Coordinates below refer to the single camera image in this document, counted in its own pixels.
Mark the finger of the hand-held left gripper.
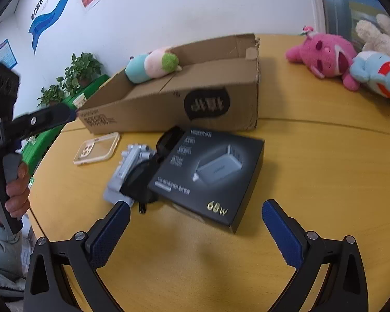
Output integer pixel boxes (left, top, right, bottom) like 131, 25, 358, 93
14, 103, 79, 140

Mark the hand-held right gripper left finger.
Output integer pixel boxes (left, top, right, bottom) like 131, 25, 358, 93
23, 200, 131, 312

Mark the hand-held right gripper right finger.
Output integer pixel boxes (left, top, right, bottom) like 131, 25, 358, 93
262, 199, 369, 312

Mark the black charger box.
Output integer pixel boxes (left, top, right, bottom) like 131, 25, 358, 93
147, 127, 265, 234

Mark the cardboard box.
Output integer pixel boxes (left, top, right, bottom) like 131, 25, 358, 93
75, 33, 261, 135

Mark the person's left forearm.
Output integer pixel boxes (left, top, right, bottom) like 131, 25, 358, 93
0, 213, 29, 296

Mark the wooden desktop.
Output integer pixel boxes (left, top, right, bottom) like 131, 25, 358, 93
25, 33, 390, 312

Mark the person's left hand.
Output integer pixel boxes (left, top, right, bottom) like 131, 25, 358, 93
0, 166, 31, 220

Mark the green plastic crate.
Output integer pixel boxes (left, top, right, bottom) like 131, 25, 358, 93
21, 75, 111, 178

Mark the green potted plant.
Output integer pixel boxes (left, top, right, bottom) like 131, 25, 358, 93
56, 52, 103, 89
37, 85, 67, 108

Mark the clear phone case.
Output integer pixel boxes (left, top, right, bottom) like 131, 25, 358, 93
73, 132, 121, 166

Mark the grey plastic device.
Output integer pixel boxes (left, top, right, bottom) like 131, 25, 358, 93
103, 143, 157, 206

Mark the pastel caterpillar plush toy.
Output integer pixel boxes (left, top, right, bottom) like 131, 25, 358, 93
125, 47, 183, 84

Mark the pink bear plush toy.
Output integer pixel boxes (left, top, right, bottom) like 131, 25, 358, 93
285, 26, 360, 91

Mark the blue plush toy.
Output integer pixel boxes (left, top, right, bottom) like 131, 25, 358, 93
349, 51, 390, 99

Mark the cream plush toy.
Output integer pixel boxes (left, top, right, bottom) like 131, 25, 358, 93
355, 13, 390, 62

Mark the blue wall poster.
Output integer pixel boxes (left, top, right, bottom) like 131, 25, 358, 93
0, 39, 18, 69

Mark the black adapter with cable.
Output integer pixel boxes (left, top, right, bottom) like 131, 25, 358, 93
120, 126, 186, 214

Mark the blue wall banner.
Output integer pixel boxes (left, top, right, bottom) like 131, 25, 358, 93
28, 0, 92, 56

